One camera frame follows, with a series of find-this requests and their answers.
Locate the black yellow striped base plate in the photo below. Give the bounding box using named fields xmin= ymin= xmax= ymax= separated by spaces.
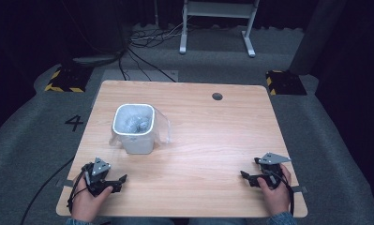
xmin=43 ymin=65 xmax=94 ymax=94
xmin=265 ymin=69 xmax=308 ymax=97

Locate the clear plastic bag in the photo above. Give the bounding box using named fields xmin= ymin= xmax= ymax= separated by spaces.
xmin=108 ymin=104 xmax=172 ymax=148

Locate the person's right hand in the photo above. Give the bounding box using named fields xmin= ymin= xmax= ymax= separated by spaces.
xmin=256 ymin=163 xmax=292 ymax=218

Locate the black floor cable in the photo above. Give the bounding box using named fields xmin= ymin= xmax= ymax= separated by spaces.
xmin=19 ymin=156 xmax=76 ymax=225

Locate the white metal stand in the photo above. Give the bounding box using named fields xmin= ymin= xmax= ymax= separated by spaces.
xmin=178 ymin=0 xmax=261 ymax=59

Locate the white plastic trash bin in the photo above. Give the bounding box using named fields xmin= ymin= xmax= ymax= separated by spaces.
xmin=112 ymin=103 xmax=157 ymax=156

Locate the left hand-held gripper black cable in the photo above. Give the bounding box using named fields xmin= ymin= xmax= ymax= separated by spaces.
xmin=67 ymin=163 xmax=94 ymax=215

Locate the right hand-held gripper black cable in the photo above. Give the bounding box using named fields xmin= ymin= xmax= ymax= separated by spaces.
xmin=270 ymin=170 xmax=295 ymax=217

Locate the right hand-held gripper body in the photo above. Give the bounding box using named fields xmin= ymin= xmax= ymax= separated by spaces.
xmin=253 ymin=152 xmax=292 ymax=190

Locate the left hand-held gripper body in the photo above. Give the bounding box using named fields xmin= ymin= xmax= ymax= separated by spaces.
xmin=81 ymin=157 xmax=114 ymax=198

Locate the bundle of floor cables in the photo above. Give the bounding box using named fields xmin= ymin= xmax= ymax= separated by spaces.
xmin=127 ymin=21 xmax=190 ymax=50

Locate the hand-held gripper black cable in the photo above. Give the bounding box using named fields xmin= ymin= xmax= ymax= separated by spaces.
xmin=67 ymin=163 xmax=94 ymax=215
xmin=270 ymin=170 xmax=295 ymax=217

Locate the person's left hand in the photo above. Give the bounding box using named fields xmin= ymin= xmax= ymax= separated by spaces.
xmin=70 ymin=184 xmax=114 ymax=223

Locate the black stand post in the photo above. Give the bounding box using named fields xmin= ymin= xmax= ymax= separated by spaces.
xmin=58 ymin=0 xmax=128 ymax=68

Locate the dark grey pillar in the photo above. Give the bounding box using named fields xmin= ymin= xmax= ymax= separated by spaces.
xmin=288 ymin=0 xmax=349 ymax=76

